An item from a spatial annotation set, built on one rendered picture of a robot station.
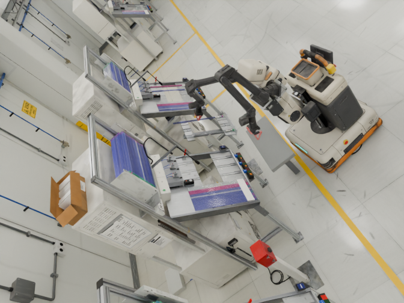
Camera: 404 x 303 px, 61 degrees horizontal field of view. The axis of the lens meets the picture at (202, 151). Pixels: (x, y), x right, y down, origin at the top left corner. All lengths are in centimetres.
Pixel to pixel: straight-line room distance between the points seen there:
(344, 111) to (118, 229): 205
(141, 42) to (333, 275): 552
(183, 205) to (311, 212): 128
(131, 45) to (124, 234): 508
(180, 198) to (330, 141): 146
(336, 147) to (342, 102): 43
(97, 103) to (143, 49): 378
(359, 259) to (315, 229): 45
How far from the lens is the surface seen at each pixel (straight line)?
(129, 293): 177
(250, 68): 261
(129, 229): 256
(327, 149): 327
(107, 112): 361
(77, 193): 246
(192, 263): 309
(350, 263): 311
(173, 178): 279
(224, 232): 297
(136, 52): 720
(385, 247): 308
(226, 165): 305
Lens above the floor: 286
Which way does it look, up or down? 38 degrees down
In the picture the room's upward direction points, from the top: 51 degrees counter-clockwise
